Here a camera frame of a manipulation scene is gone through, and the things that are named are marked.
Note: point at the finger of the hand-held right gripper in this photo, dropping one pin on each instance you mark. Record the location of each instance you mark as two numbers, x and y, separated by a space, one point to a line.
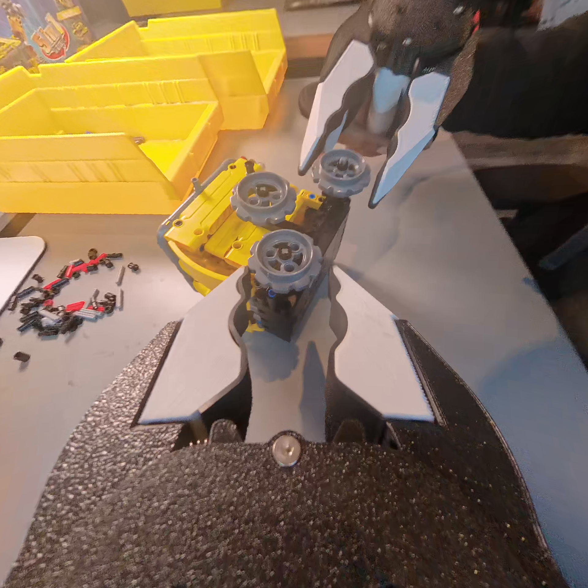
335 101
409 138

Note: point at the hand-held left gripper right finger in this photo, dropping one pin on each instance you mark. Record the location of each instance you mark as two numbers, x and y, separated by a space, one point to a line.
381 367

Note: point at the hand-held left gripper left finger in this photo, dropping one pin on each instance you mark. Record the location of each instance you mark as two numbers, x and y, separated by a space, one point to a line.
197 367

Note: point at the small grey toy wheel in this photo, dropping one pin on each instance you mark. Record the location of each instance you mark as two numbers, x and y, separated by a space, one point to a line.
285 259

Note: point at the yellow toy brick vehicle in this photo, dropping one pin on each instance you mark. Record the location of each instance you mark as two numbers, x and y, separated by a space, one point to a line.
220 220

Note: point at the grey desk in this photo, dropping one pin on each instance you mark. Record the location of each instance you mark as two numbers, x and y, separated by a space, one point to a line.
459 303

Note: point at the pile of small brick pieces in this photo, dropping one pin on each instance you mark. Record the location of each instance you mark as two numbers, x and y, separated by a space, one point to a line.
64 303

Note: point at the small black brick pin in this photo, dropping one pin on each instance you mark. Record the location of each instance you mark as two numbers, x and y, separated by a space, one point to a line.
20 357

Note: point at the white oval board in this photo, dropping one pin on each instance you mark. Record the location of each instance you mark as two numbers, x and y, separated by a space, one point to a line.
14 266

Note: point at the dark printed cardboard box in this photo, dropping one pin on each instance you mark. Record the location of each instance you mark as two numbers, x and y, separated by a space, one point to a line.
41 28

